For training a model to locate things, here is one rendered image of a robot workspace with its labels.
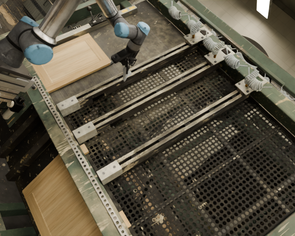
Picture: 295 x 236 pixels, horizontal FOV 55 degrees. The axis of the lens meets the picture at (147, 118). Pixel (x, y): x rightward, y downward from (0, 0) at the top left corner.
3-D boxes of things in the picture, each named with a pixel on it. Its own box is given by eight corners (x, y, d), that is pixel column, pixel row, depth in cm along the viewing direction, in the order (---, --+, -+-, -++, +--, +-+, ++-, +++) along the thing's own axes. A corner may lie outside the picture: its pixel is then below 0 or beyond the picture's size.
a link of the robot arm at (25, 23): (25, 41, 146) (42, 22, 144) (33, 56, 139) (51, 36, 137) (4, 29, 136) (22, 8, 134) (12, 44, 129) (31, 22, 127)
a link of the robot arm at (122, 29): (108, 29, 153) (124, 32, 161) (118, 40, 148) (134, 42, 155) (113, 15, 149) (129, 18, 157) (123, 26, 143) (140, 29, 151)
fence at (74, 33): (25, 54, 210) (23, 50, 206) (134, 8, 237) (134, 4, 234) (27, 58, 207) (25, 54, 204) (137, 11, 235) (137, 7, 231)
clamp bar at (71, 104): (58, 108, 182) (46, 84, 162) (202, 37, 216) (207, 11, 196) (64, 119, 178) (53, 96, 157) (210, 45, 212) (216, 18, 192)
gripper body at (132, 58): (133, 67, 173) (142, 51, 166) (123, 68, 167) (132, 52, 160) (125, 58, 176) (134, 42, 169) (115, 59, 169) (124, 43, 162)
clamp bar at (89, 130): (73, 134, 171) (62, 112, 151) (222, 55, 206) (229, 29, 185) (80, 147, 167) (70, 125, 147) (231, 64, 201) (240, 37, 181)
